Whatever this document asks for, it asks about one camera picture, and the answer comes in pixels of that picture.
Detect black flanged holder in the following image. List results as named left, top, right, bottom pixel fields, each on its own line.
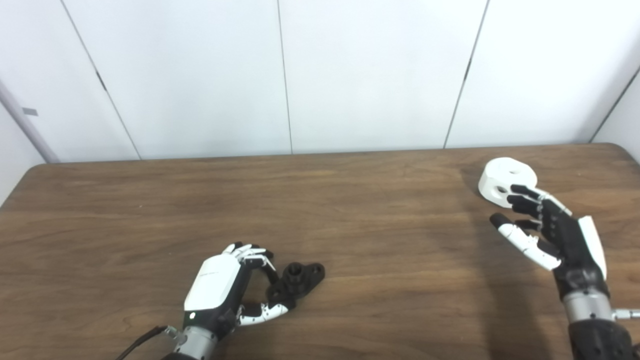
left=266, top=262, right=326, bottom=301

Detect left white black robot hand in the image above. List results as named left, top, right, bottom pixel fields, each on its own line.
left=183, top=242, right=296, bottom=341

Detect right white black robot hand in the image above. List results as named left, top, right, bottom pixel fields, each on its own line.
left=489, top=184, right=611, bottom=301

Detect round white piece with holes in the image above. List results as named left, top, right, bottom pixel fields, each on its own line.
left=478, top=157, right=538, bottom=208

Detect grey wall corner strip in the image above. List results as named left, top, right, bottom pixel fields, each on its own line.
left=0, top=80, right=61, bottom=164

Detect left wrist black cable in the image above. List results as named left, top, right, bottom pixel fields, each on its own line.
left=116, top=325, right=178, bottom=360

